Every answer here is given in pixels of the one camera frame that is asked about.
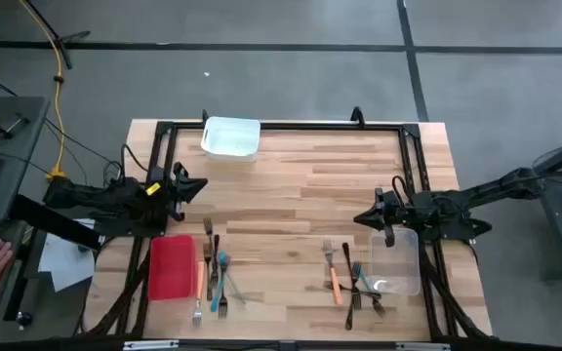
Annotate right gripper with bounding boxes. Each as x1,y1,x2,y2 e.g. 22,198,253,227
353,187,434,248

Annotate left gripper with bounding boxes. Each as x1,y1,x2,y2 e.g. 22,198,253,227
144,162,209,221

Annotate clear plastic container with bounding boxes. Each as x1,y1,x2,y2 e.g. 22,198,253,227
368,225,422,297

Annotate white plastic bin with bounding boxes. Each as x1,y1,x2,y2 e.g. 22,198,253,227
200,115,261,163

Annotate red plastic tray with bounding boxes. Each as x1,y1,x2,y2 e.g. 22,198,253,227
147,234,197,302

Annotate black flat bar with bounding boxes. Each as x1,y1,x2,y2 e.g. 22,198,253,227
9,193,105,251

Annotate white paper sheets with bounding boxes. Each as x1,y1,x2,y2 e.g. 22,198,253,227
38,217,98,293

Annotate black crossbeam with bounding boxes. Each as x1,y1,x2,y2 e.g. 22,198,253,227
0,334,562,351

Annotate grey desk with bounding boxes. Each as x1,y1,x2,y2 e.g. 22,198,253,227
0,96,52,345

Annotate black tripod stand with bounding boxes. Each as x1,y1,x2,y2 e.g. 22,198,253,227
17,0,92,70

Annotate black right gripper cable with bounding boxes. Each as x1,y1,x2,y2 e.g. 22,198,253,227
390,174,410,206

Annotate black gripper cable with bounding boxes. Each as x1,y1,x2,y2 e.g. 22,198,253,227
102,143,149,189
390,174,410,206

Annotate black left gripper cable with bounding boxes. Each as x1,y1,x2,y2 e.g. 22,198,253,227
102,143,149,189

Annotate thin black floor cable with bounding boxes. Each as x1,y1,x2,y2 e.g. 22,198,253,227
41,116,121,170

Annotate black aluminium table frame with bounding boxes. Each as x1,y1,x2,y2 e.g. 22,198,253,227
114,119,461,341

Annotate thick black frame strut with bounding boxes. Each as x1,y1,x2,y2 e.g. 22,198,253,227
420,246,491,340

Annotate silver aluminium bracket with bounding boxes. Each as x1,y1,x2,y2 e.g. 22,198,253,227
123,339,181,351
395,341,452,351

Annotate black diagonal frame strut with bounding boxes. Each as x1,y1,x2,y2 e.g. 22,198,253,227
84,246,151,337

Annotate yellow extension cable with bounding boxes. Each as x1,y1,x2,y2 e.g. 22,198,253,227
17,0,67,186

